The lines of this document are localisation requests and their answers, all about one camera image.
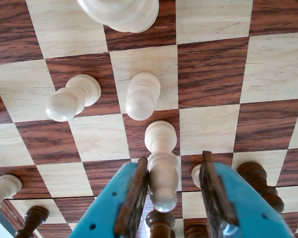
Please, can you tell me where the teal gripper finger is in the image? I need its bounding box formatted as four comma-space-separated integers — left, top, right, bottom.
199, 150, 296, 238
69, 156, 149, 238

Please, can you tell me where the white wooden bishop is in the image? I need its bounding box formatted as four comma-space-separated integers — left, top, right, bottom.
144, 120, 179, 213

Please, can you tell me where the wooden chess board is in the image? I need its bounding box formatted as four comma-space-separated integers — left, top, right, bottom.
0, 0, 298, 238

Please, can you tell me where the white wooden pawn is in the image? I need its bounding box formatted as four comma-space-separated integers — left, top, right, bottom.
0, 174, 23, 219
45, 74, 102, 122
125, 72, 161, 121
190, 163, 202, 188

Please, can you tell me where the dark grey mat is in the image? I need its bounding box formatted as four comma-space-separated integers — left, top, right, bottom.
0, 209, 18, 238

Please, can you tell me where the white wooden king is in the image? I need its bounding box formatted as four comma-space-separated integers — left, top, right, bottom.
75, 0, 160, 34

